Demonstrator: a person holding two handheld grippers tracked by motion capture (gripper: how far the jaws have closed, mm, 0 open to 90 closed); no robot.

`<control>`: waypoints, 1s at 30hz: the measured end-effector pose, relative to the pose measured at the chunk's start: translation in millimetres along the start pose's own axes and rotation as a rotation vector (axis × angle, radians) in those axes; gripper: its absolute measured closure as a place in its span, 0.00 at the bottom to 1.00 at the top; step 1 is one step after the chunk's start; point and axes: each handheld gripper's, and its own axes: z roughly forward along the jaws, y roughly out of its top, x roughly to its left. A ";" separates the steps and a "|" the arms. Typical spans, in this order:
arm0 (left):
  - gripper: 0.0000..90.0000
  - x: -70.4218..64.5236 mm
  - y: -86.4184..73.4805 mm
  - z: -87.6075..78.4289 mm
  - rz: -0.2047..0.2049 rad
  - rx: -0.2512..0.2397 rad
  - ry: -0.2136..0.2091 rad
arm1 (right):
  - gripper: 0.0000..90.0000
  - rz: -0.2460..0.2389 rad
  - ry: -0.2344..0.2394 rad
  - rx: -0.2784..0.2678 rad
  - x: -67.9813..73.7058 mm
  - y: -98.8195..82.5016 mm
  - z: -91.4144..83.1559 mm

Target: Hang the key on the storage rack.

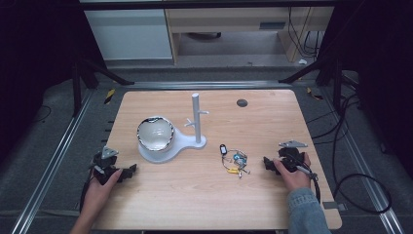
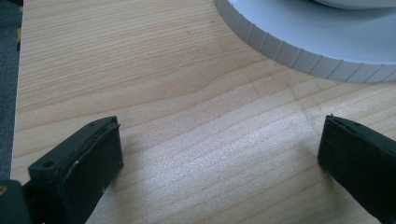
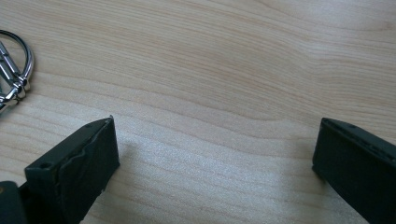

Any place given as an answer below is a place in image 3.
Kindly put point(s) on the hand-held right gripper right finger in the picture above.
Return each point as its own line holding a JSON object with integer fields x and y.
{"x": 355, "y": 161}

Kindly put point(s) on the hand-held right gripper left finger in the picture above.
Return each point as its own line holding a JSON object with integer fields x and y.
{"x": 74, "y": 168}

